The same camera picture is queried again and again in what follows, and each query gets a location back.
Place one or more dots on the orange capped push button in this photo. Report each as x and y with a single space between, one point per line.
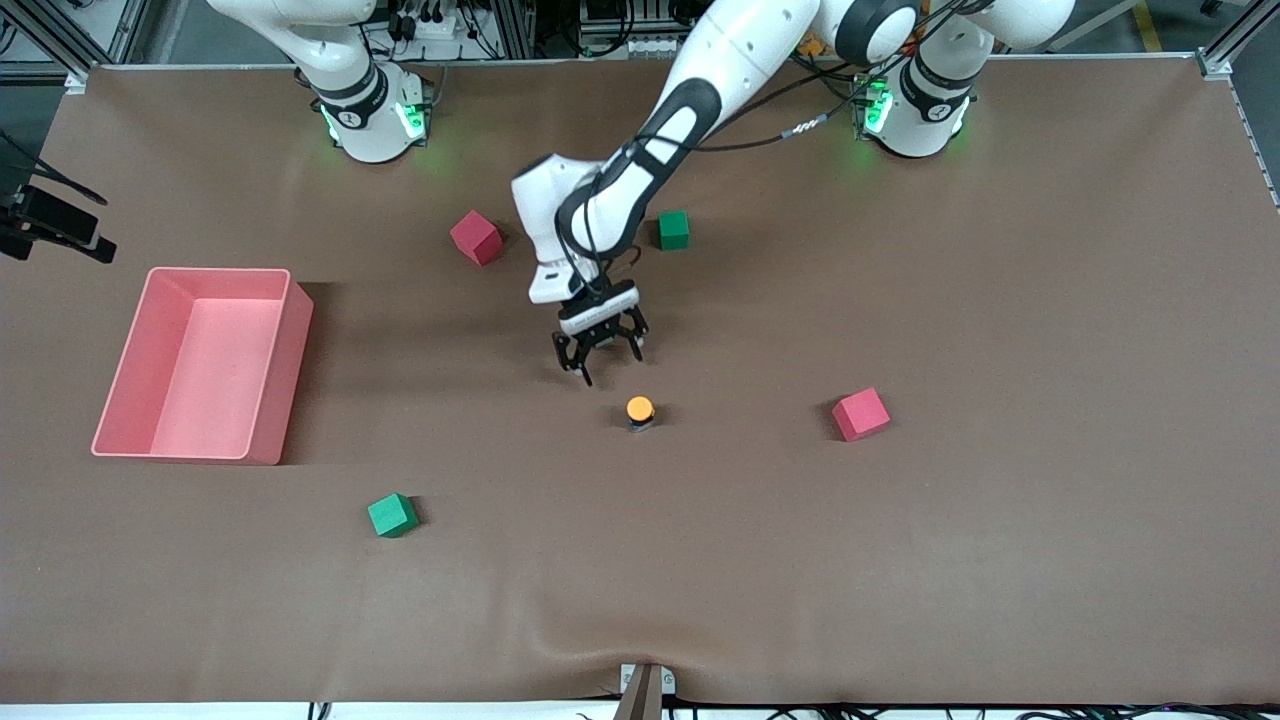
640 409

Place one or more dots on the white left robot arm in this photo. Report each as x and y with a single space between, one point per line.
740 50

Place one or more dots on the green foam cube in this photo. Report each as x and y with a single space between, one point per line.
391 516
676 230

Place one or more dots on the aluminium corner profile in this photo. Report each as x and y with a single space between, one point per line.
1215 65
75 80

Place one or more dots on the pink foam cube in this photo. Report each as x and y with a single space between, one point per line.
475 238
860 415

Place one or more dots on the pink plastic bin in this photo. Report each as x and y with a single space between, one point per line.
200 370

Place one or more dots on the brown table mat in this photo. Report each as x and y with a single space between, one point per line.
640 550

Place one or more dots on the white terminal block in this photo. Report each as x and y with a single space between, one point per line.
655 46

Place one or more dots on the white power strip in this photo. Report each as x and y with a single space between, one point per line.
430 28

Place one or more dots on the pile of orange objects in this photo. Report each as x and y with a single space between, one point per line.
806 46

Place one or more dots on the aluminium frame post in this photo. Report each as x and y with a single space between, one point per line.
515 28

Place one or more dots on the grey metal table bracket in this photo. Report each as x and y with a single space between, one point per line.
666 680

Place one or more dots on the brown camera pole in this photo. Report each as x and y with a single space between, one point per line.
640 700

